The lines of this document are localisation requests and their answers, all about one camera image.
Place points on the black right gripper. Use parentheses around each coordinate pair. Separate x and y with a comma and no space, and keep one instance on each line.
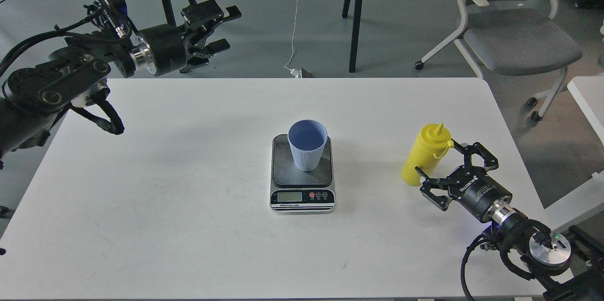
(476,192)

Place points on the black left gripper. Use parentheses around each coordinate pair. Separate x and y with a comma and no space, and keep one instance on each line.
(166,48)

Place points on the yellow squeeze bottle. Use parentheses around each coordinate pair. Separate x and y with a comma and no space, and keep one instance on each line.
(431,144)

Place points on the blue plastic cup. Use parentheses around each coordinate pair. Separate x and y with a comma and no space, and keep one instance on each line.
(307,140)

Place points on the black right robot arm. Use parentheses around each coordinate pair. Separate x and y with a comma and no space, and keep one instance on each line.
(569,265)

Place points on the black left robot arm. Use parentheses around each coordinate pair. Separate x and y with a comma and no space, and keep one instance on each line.
(34,99)

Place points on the black digital kitchen scale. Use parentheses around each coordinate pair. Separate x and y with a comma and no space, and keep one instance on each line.
(293,191)

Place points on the grey office chair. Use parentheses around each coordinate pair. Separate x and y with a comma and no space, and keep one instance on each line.
(513,37)

